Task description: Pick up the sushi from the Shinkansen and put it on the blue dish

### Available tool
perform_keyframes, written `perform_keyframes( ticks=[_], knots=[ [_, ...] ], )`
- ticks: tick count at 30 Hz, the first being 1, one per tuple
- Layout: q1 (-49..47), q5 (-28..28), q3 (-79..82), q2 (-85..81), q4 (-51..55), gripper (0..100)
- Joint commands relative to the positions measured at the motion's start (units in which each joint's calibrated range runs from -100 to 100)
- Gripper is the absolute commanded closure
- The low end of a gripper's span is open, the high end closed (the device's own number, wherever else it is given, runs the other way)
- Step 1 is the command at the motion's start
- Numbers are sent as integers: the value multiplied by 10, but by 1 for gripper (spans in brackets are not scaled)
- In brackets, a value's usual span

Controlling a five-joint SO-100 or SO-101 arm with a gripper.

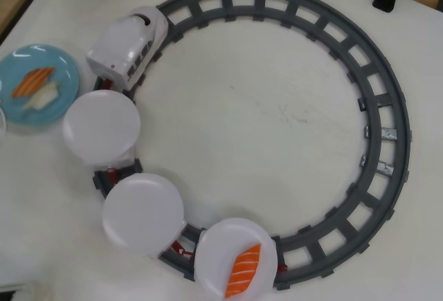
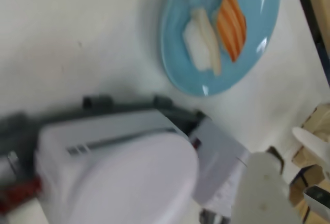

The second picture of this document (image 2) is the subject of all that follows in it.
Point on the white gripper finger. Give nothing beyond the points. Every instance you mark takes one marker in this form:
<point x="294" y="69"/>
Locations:
<point x="260" y="195"/>
<point x="314" y="146"/>

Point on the white squid nigiri sushi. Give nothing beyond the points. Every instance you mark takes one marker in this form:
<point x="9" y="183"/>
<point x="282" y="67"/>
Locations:
<point x="201" y="41"/>

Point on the salmon nigiri sushi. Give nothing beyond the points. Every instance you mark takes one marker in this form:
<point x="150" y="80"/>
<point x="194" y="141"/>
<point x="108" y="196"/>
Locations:
<point x="232" y="23"/>

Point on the blue dish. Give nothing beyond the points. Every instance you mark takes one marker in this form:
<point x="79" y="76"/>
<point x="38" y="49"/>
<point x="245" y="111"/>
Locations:
<point x="180" y="7"/>

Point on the white train carriage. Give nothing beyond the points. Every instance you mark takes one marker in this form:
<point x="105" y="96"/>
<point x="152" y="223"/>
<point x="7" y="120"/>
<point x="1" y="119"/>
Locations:
<point x="103" y="128"/>

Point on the grey circular toy track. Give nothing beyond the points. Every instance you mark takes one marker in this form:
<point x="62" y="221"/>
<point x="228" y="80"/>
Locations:
<point x="103" y="101"/>

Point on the light wooden frame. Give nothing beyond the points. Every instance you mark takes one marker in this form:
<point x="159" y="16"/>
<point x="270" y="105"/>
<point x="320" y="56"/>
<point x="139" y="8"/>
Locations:
<point x="319" y="121"/>

